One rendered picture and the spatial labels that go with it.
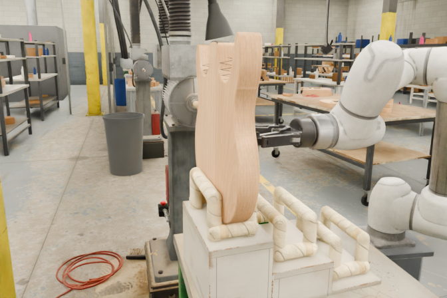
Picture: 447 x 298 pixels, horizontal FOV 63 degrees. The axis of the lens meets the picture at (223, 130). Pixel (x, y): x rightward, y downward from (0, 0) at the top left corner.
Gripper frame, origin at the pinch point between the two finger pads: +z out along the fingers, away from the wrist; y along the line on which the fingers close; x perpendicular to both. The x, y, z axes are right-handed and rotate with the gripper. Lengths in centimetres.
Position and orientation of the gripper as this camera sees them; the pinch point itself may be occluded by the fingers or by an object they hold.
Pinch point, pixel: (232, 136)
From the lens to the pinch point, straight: 85.4
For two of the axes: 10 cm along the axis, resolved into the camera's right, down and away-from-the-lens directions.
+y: -3.1, -2.1, 9.3
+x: 0.1, -9.8, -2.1
